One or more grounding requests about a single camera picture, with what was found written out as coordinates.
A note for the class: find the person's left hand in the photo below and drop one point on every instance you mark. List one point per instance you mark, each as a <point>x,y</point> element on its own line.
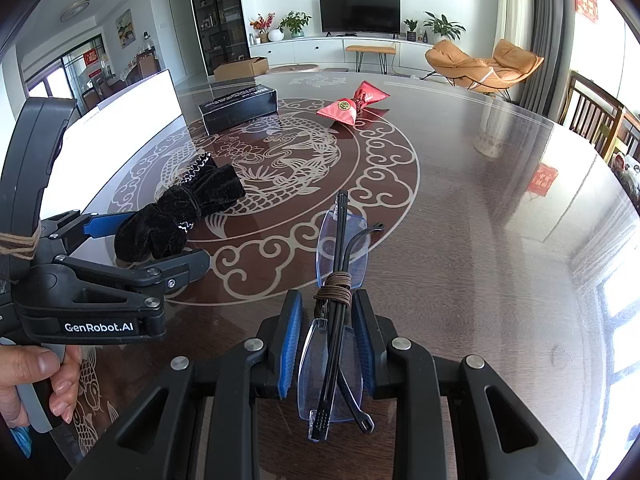
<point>25,365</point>

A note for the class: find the white round vase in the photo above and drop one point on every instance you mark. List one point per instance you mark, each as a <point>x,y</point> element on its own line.
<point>275,35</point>

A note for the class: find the small potted plant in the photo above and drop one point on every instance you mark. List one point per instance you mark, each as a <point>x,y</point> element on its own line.
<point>411,27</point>

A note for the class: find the black rectangular box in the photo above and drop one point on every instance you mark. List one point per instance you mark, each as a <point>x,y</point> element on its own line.
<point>240,110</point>

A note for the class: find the leafy green potted plant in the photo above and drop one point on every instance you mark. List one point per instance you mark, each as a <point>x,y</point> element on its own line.
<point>295,22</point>

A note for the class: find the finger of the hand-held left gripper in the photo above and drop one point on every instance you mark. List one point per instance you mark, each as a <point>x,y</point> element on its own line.
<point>107,225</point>
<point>175,267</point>

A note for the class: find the cardboard box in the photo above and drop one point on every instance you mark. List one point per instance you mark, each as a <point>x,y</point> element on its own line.
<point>242,67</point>

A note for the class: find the grey curtain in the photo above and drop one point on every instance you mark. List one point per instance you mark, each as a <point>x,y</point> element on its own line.
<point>547,35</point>

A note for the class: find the framed wall painting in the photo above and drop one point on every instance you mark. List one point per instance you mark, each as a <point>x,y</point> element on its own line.
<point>125,27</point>

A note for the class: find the black velvet pouch dark tie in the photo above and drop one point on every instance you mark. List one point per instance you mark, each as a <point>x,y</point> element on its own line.
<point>165,220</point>

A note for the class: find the dark glass display cabinet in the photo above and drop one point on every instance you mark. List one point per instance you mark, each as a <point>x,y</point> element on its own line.
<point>217,15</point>

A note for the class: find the beige oval pet bed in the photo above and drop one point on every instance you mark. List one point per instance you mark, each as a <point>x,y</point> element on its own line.
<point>295,67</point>

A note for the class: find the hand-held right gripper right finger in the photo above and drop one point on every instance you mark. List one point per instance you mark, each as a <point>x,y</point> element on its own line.
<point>364,345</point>

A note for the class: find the red window sign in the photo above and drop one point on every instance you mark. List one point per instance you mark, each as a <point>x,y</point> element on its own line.
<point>91,57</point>

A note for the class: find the wooden bench with metal legs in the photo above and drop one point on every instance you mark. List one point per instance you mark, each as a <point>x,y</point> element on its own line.
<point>370,48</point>

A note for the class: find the red flower bouquet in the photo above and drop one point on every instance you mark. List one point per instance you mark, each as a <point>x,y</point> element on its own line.
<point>262,25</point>

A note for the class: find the rimless glasses with black arms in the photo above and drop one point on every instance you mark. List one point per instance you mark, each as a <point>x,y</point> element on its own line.
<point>325,340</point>

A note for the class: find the red foil pouch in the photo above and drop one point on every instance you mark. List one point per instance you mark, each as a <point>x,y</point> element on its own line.
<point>345,107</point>

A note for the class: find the white curtain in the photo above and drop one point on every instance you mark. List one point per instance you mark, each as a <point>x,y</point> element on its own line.
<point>515,5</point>

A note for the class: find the large potted plant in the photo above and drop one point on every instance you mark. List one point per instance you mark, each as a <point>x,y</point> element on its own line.
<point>442,25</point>

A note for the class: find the red wall decoration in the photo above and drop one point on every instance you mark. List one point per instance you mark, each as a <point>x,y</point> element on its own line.
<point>586,2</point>

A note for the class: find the orange lounge chair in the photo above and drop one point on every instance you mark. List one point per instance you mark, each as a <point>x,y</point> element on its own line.
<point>515,60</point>

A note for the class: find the black television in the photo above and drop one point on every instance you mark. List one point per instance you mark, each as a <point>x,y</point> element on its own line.
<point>360,12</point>

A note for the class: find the white television cabinet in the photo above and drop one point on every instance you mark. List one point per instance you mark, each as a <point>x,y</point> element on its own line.
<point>310,50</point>

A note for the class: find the round ceiling light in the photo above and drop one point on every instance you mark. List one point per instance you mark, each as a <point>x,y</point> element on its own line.
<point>75,12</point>

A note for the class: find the wooden dining chair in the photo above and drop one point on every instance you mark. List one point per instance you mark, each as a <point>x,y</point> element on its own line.
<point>147,65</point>

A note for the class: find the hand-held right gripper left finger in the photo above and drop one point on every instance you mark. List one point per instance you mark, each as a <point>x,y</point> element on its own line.
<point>290,345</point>

